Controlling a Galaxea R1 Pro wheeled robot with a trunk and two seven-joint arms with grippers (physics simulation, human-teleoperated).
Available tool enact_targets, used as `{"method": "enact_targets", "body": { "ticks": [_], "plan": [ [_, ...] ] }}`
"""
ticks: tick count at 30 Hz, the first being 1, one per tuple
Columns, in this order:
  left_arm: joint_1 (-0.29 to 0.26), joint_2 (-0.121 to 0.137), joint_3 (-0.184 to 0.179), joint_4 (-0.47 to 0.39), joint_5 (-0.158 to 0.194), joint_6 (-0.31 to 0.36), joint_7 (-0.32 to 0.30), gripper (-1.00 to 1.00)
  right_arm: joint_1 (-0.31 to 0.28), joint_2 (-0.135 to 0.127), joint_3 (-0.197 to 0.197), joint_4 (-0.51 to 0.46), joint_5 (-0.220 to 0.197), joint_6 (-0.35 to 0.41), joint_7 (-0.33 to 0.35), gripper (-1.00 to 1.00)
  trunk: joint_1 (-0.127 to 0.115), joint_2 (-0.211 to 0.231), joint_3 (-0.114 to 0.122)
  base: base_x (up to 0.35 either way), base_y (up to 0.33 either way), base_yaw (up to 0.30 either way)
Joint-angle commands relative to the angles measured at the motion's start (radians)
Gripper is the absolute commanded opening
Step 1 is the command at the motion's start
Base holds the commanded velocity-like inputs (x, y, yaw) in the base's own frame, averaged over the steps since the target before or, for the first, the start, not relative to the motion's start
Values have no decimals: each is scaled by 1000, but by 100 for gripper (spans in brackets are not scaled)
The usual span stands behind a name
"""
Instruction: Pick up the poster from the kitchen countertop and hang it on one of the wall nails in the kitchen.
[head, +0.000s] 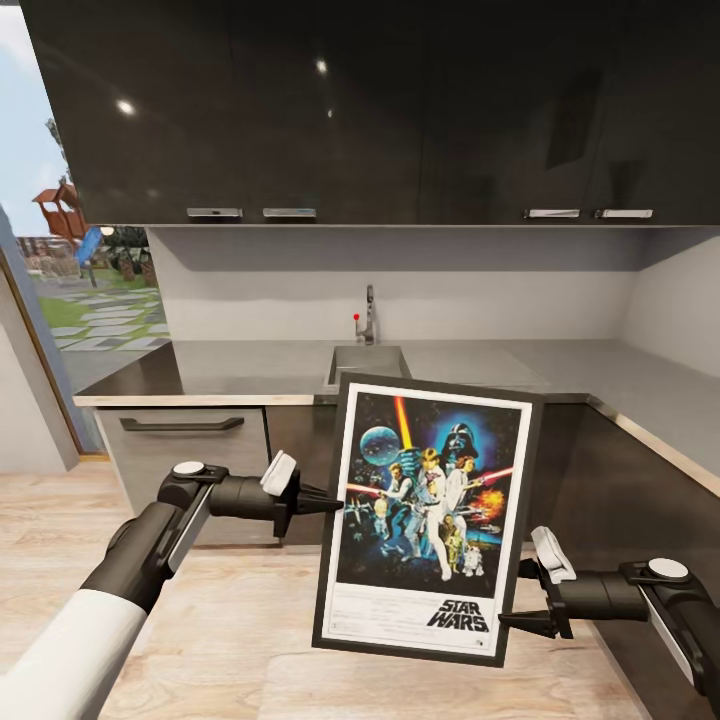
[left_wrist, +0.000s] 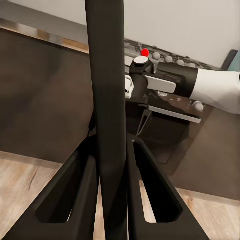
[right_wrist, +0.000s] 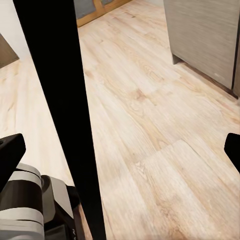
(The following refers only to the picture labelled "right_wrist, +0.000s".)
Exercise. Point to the door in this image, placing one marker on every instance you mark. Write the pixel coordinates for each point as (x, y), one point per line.
(88, 10)

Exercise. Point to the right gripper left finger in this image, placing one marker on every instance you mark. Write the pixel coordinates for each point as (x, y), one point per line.
(12, 150)

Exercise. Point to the poster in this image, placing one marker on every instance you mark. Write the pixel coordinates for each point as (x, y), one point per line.
(51, 33)

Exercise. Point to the dishwasher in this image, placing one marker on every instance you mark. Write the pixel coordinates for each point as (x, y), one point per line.
(205, 34)

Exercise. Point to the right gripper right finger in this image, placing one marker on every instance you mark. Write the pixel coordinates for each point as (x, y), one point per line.
(232, 149)

